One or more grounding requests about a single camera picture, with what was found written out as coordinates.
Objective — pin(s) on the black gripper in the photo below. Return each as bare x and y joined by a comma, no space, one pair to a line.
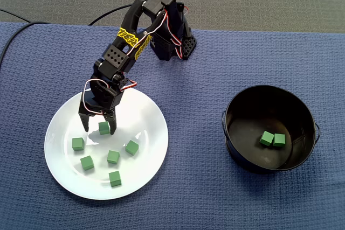
92,107

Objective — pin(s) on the green foam cube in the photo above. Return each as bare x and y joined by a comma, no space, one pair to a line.
115,179
279,140
266,138
87,163
78,144
103,129
113,157
131,148

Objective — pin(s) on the black robot arm with stickers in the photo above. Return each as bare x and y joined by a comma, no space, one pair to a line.
161,1

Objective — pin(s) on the white round plate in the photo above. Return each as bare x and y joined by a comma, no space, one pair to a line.
140,160

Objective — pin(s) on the blue woven table cloth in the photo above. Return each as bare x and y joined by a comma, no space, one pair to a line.
188,133

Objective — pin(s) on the black round bucket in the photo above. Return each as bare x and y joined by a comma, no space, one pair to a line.
258,160

